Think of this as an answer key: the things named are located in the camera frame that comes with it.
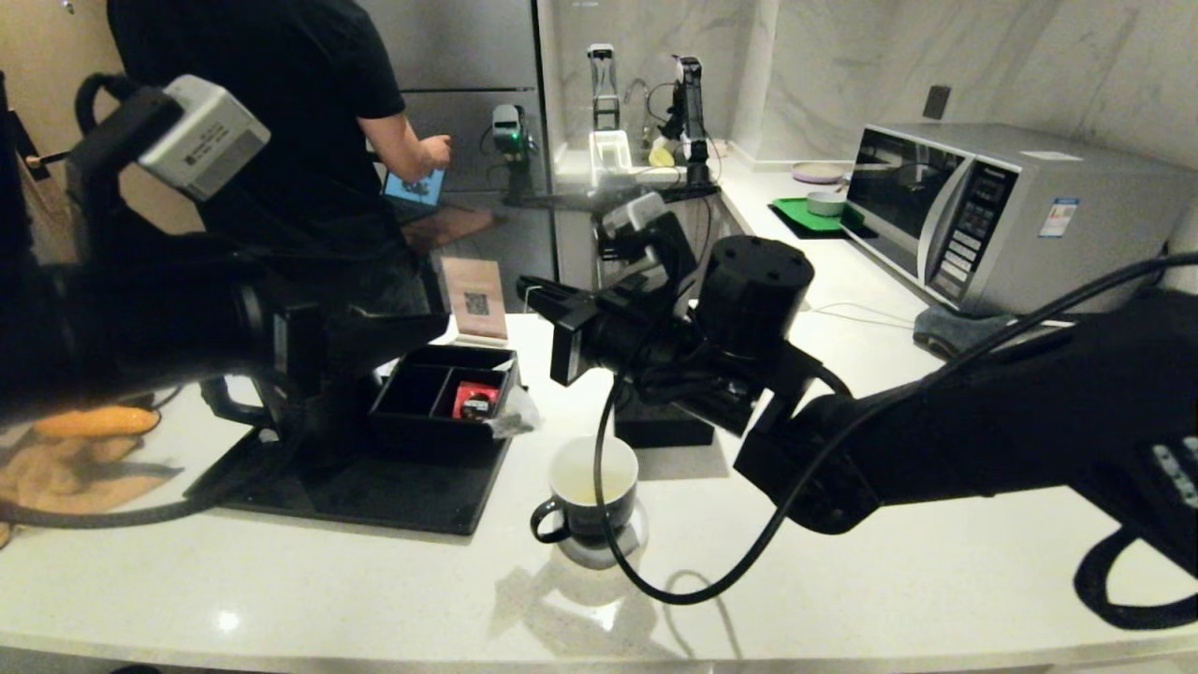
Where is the black electric kettle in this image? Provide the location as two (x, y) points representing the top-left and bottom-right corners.
(199, 370), (385, 469)

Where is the grey tea bag sachet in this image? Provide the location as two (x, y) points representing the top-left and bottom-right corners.
(485, 284), (546, 443)

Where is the person's right forearm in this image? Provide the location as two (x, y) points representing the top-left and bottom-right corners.
(358, 112), (431, 183)

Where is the red sachet packet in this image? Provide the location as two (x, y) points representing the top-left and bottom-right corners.
(452, 382), (503, 422)

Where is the brown QR code sign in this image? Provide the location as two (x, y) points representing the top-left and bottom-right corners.
(440, 257), (510, 344)

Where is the black compartment box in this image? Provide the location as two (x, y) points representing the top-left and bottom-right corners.
(370, 344), (520, 460)

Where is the black mounting bar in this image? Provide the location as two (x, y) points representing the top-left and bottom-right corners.
(505, 183), (722, 212)

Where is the black tissue box white lid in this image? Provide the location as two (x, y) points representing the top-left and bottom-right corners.
(613, 388), (718, 448)

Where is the black serving tray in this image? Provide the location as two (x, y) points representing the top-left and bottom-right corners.
(184, 374), (525, 536)

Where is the white dish rack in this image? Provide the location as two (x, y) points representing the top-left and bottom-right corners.
(588, 132), (636, 186)

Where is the open laptop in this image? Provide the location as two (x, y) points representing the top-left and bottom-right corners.
(384, 168), (448, 209)

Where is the dark mug white inside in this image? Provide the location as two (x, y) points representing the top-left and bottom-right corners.
(530, 436), (640, 546)

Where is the yellow corn cob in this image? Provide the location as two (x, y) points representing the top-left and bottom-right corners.
(36, 404), (160, 439)

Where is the green tray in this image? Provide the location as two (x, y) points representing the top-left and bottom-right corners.
(769, 198), (867, 242)

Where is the chrome sink faucet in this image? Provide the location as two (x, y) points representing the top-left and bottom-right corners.
(624, 80), (654, 151)

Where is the white round coaster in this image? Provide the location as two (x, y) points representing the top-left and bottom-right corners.
(554, 501), (649, 570)

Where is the person in black shirt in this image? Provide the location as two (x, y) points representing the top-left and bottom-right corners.
(106, 0), (408, 315)

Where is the grey refrigerator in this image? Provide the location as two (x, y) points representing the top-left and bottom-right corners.
(360, 0), (562, 315)

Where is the yellow cloth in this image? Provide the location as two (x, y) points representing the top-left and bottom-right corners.
(0, 435), (179, 549)

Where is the grey folded cloth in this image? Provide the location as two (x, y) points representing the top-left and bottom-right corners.
(911, 306), (1026, 361)

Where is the silver microwave oven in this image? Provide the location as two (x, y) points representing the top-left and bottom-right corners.
(840, 124), (1194, 317)

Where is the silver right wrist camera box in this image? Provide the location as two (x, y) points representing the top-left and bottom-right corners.
(599, 192), (671, 246)

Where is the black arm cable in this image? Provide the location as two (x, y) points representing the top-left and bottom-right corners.
(592, 251), (1198, 633)
(0, 412), (286, 530)

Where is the thin white cable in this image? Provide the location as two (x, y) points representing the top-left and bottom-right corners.
(810, 301), (928, 323)

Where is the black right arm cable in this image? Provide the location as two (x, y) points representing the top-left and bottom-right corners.
(592, 251), (1198, 633)

